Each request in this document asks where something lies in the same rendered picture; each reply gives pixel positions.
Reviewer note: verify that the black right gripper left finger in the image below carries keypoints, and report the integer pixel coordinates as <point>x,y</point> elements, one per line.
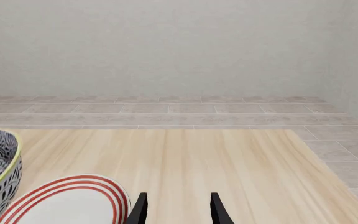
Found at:
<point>140,211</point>

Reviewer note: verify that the white plate with red rings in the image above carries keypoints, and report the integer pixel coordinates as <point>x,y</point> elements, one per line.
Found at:
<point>70,205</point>

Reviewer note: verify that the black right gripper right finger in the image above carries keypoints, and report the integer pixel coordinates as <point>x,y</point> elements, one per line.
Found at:
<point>218,212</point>

